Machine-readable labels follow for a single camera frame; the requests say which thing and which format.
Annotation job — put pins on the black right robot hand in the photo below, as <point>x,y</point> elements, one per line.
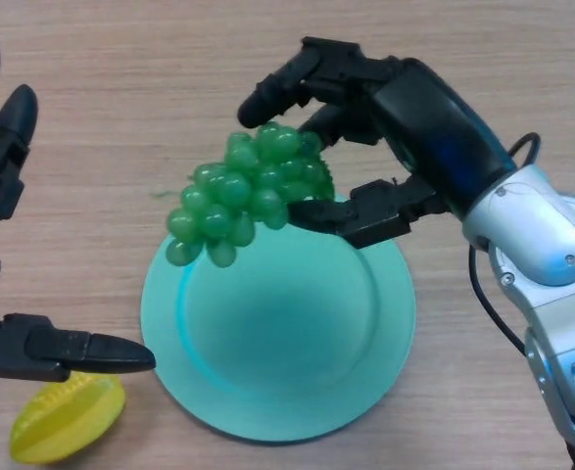
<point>429,127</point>

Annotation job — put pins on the green grape bunch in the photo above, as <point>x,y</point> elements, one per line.
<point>238,191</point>

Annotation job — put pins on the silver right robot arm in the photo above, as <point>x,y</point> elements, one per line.
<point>551,235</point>

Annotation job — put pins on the teal round plate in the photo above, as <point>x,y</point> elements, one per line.
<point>287,333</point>

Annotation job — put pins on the yellow starfruit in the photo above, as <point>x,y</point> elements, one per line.
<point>66,421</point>

